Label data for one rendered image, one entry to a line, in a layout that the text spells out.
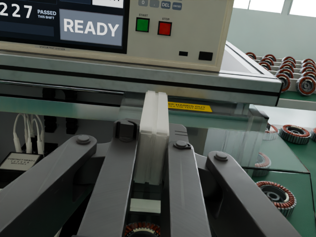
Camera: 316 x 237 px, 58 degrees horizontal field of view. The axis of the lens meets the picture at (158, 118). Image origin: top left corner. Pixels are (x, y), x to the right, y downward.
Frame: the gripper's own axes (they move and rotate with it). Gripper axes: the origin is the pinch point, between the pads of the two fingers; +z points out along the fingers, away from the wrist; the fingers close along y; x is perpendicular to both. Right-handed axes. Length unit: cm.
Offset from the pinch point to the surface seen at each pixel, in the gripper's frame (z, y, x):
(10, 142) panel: 47, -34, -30
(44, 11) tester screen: 34.1, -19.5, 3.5
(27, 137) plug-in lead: 37.3, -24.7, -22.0
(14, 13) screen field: 34.0, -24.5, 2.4
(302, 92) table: 146, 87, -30
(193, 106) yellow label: 30.1, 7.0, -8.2
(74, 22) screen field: 34.4, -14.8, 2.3
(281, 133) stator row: 88, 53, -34
